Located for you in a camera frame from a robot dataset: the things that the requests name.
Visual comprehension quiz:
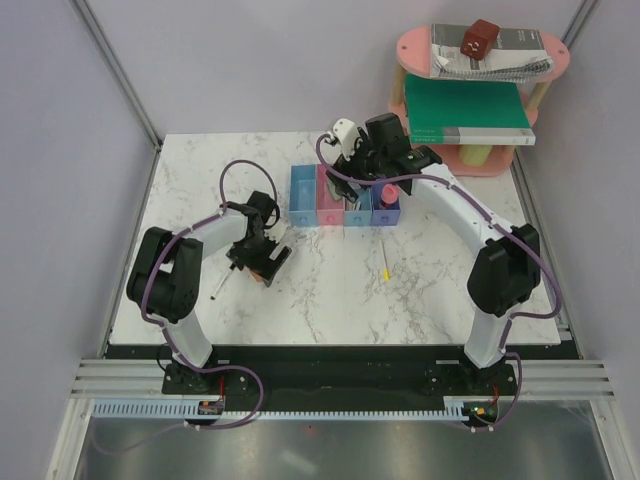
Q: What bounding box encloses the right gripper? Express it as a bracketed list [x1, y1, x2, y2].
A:
[325, 127, 387, 204]

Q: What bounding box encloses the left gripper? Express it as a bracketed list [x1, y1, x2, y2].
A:
[228, 230, 291, 286]

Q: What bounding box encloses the orange highlighter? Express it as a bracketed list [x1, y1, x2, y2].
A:
[250, 270, 264, 282]

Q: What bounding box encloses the pink cap glue bottle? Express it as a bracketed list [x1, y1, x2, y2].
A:
[379, 184, 399, 209]

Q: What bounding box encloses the black white marker pen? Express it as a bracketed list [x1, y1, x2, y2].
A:
[210, 271, 233, 301]

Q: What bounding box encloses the light blue drawer bin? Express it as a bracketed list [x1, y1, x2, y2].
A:
[288, 164, 318, 228]
[343, 189, 372, 227]

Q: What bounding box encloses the pink drawer bin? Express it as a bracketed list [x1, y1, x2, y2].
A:
[316, 164, 344, 226]

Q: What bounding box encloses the yellow cap white pen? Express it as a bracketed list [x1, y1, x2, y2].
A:
[379, 239, 390, 282]

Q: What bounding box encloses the green highlighter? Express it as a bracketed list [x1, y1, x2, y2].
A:
[327, 182, 341, 202]

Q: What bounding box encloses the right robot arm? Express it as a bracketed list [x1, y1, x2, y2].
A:
[320, 113, 541, 394]

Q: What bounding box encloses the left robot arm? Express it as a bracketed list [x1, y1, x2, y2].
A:
[126, 191, 291, 395]

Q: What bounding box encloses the green book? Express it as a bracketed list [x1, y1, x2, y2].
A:
[404, 75, 536, 146]

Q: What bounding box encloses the yellow foam roll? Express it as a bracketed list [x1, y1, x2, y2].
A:
[459, 145, 493, 167]

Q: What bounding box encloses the pink three tier shelf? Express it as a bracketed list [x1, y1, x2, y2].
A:
[389, 26, 570, 177]

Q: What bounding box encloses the brown cube toy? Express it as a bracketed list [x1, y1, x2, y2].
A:
[460, 19, 500, 61]

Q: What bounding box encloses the grey spiral notebook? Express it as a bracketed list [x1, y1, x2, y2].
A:
[429, 24, 554, 83]

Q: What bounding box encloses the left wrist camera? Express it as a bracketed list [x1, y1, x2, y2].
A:
[265, 222, 287, 242]

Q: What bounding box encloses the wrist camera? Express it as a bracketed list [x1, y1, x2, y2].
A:
[328, 118, 362, 160]
[265, 222, 287, 242]

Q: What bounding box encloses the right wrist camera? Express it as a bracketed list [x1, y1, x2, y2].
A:
[328, 118, 362, 160]

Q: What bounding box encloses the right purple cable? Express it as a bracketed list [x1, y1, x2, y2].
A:
[315, 132, 564, 434]

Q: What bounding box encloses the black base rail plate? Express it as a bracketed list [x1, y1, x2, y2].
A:
[106, 345, 517, 410]

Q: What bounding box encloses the white cable duct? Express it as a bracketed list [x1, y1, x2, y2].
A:
[91, 398, 480, 421]

